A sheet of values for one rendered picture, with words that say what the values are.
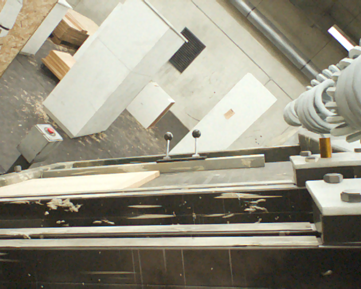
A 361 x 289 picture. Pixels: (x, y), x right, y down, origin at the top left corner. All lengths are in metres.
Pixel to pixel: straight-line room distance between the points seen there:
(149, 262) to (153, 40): 3.48
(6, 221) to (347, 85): 0.61
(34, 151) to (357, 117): 1.68
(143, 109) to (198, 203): 6.00
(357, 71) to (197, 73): 9.32
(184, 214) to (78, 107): 3.54
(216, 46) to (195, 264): 9.32
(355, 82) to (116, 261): 0.24
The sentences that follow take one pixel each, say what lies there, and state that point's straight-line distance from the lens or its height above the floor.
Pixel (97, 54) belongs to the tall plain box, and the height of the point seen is 0.95.
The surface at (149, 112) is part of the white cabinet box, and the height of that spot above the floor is 0.29.
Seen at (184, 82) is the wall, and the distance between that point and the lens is 9.59.
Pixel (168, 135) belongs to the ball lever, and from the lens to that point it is 1.36.
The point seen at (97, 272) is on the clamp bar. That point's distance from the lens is 0.34.
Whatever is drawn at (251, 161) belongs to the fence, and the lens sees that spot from 1.25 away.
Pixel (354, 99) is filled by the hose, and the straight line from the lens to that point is 0.26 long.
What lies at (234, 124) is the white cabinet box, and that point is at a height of 1.36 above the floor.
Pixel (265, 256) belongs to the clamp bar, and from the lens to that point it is 0.29.
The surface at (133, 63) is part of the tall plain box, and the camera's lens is 3.76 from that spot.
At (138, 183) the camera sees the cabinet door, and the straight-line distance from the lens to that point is 1.05.
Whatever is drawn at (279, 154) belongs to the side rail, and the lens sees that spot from 1.49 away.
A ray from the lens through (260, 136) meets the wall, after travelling 9.45.
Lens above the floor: 1.74
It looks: 13 degrees down
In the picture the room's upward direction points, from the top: 45 degrees clockwise
